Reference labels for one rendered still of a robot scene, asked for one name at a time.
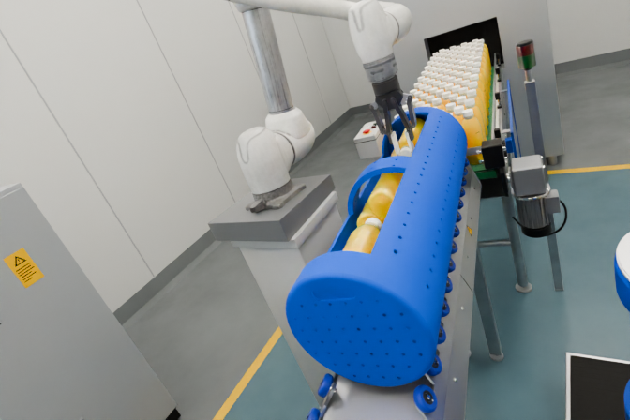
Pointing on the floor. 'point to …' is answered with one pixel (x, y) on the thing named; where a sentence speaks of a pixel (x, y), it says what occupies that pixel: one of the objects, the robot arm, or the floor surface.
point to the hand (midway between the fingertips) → (402, 142)
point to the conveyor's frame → (497, 187)
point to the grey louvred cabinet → (63, 333)
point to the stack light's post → (546, 175)
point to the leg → (487, 310)
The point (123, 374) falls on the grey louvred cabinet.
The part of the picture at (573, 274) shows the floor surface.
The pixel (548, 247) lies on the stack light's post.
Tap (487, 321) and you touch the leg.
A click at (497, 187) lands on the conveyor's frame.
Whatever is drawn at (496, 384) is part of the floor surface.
